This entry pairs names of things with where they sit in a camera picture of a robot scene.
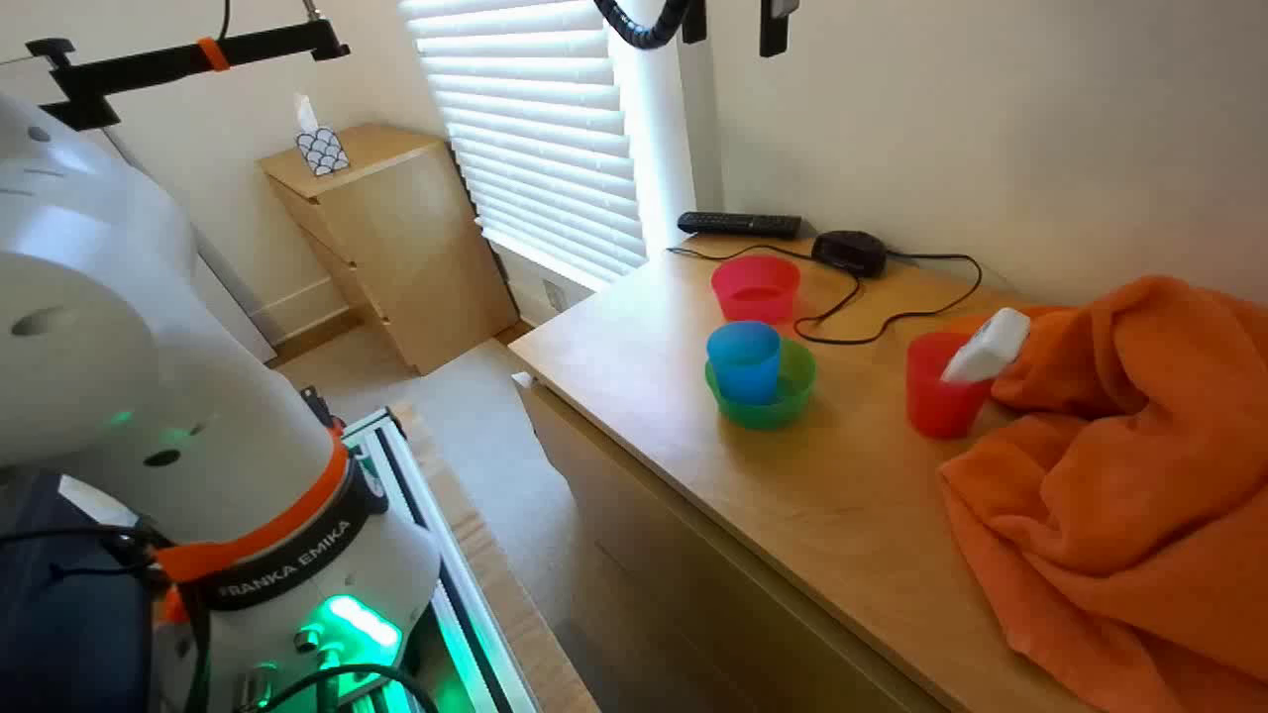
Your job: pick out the small wooden cabinet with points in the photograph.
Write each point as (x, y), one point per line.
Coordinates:
(399, 250)

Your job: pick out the white window blinds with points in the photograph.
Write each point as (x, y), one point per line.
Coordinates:
(539, 133)

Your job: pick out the patterned tissue box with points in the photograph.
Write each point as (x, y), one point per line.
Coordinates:
(321, 149)

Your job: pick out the black computer mouse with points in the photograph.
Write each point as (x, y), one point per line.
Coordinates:
(848, 250)

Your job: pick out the orange towel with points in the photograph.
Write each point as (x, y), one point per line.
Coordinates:
(1136, 488)

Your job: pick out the long black remote bar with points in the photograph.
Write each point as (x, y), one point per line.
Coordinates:
(737, 224)

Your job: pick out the wooden dresser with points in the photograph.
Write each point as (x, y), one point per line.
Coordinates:
(792, 528)

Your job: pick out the red plastic bowl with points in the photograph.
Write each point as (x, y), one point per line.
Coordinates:
(759, 291)

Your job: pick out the blue plastic cup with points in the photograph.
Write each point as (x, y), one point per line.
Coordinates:
(748, 363)

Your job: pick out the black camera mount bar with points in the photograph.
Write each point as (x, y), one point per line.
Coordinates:
(170, 62)

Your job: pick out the green plastic bowl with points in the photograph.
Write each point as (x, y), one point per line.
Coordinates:
(792, 396)

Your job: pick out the aluminium rail frame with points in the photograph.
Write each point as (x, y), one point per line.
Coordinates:
(448, 581)

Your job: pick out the red plastic cup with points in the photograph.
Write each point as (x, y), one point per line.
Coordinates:
(935, 396)

